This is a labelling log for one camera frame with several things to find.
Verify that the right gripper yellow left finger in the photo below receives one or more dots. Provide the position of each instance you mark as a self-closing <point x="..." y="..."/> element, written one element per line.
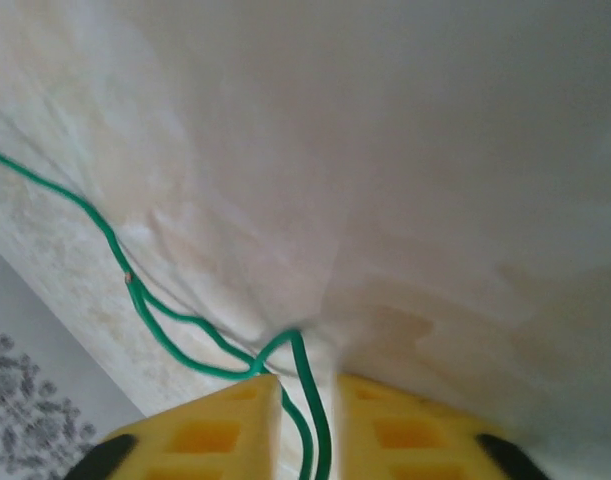
<point x="210" y="430"/>

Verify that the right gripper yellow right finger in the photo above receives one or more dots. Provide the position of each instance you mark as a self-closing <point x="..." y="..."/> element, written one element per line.
<point x="410" y="435"/>

